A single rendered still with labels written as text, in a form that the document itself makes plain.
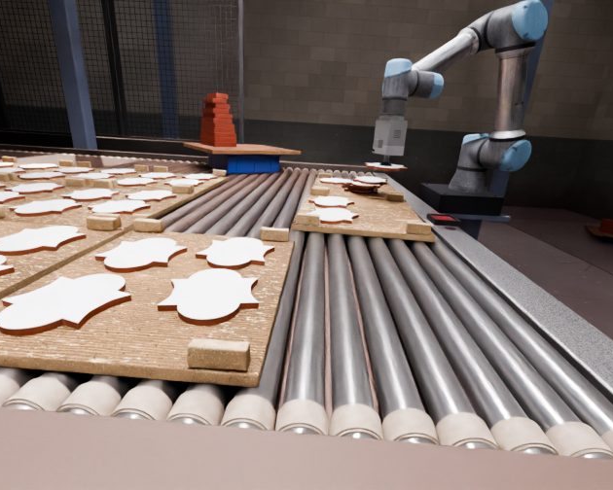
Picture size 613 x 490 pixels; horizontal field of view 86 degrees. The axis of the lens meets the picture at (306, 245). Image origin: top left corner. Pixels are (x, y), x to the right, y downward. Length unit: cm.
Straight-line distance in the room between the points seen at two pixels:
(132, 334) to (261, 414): 18
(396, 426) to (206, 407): 17
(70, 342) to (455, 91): 641
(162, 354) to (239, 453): 16
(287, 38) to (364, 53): 125
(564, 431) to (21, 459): 43
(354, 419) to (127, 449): 18
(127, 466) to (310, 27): 612
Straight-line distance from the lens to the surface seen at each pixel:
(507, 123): 145
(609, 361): 57
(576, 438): 41
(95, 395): 38
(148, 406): 36
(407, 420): 35
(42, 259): 70
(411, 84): 113
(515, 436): 38
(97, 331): 45
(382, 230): 83
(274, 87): 609
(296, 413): 33
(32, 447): 32
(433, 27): 653
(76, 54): 274
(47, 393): 41
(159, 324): 44
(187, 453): 28
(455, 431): 36
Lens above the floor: 116
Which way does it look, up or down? 19 degrees down
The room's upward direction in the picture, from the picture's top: 3 degrees clockwise
